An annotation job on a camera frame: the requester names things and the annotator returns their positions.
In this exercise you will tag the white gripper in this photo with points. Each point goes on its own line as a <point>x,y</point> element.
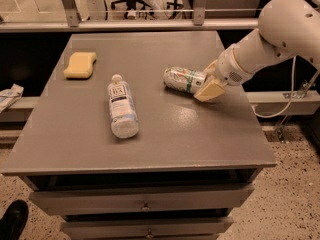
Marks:
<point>228,68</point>

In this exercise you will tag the green white 7up can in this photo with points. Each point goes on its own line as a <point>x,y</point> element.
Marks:
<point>183,79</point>

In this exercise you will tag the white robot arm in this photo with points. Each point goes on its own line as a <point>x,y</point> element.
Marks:
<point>286,28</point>

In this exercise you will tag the grey metal railing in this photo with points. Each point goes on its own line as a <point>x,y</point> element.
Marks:
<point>19,16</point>

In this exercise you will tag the clear plastic tea bottle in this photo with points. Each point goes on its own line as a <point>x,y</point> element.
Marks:
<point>123,116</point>

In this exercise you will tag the grey drawer cabinet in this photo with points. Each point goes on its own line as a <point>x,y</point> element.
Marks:
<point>178,178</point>

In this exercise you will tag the yellow sponge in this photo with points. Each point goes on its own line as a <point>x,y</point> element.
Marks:
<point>80,65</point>

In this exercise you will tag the black shoe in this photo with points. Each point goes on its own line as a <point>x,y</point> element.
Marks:
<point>14,220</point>

